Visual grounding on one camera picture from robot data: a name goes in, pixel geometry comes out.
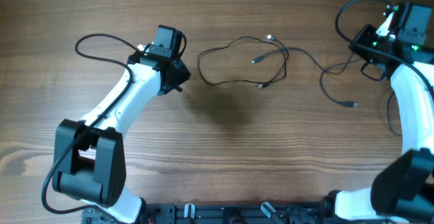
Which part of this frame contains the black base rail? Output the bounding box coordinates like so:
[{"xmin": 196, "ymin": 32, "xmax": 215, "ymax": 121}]
[{"xmin": 81, "ymin": 202, "xmax": 332, "ymax": 224}]

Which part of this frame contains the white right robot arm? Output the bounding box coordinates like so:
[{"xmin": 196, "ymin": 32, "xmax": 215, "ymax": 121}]
[{"xmin": 319, "ymin": 0, "xmax": 433, "ymax": 223}]

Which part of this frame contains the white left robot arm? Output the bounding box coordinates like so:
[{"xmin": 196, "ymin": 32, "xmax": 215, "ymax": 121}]
[{"xmin": 41, "ymin": 25, "xmax": 191, "ymax": 223}]

